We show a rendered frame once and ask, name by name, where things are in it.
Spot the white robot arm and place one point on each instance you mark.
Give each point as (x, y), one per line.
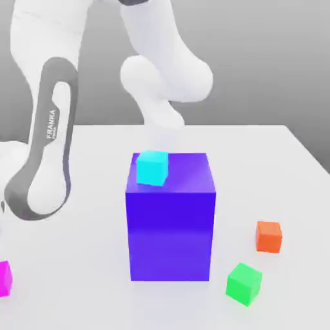
(165, 64)

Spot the small cyan cube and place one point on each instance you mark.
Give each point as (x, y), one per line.
(152, 168)

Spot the small orange cube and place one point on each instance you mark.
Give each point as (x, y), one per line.
(268, 237)

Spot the small green cube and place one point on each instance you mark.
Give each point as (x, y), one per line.
(243, 285)

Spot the small magenta cube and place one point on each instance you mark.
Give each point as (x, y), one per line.
(4, 279)

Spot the large blue box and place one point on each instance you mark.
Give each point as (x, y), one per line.
(170, 232)

